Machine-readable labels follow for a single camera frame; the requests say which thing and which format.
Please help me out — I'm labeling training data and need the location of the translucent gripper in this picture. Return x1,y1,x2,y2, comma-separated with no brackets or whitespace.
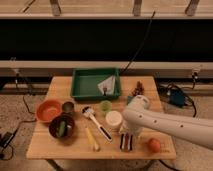
119,120,142,137

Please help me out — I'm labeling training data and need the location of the striped whiteboard eraser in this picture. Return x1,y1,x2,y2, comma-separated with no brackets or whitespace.
120,133,133,152

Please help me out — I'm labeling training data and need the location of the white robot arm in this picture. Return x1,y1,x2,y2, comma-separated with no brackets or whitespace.
122,95,213,150

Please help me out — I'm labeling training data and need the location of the dark brown bowl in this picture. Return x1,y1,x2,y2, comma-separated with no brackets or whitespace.
49,115,75,139

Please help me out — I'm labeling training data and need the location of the red bowl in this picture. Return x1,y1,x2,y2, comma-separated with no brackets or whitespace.
36,99,62,123

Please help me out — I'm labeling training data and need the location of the white cup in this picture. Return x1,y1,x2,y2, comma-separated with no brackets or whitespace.
105,111,123,130

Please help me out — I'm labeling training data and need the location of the small green cup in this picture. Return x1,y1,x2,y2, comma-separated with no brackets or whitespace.
100,100,112,115

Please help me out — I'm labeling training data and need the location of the teal sponge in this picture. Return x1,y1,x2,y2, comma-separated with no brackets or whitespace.
126,96,134,105

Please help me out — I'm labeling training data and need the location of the orange fruit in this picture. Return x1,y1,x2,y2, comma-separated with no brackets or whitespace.
147,138,161,153

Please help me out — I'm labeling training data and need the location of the brown pine cone toy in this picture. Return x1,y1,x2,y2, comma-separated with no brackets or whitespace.
132,81,144,96

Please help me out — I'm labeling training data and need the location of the white dish brush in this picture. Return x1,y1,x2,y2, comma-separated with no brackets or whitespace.
82,106,112,142

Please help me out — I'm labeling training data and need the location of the white crumpled paper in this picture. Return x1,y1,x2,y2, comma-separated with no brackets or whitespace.
98,76,115,95

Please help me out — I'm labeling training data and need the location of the green plastic tray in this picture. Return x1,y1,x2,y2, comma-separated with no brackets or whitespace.
71,68,121,101

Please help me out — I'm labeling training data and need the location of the wooden table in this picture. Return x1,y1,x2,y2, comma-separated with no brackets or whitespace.
27,76,176,160

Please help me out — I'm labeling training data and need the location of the blue power box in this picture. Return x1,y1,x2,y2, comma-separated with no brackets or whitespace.
169,90,185,107

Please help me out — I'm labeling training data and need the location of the small metal cup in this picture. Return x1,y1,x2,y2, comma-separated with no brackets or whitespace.
62,101,75,114

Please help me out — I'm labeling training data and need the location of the green cucumber piece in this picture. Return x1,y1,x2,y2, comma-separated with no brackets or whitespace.
57,121,66,137

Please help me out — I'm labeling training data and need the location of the black power adapter left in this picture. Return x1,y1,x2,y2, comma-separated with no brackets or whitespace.
0,132,14,148

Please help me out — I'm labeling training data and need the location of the black floor cable right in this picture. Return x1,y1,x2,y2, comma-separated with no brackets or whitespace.
157,83,198,126

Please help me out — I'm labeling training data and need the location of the black cable on wall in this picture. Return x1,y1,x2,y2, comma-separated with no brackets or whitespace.
119,10,157,76

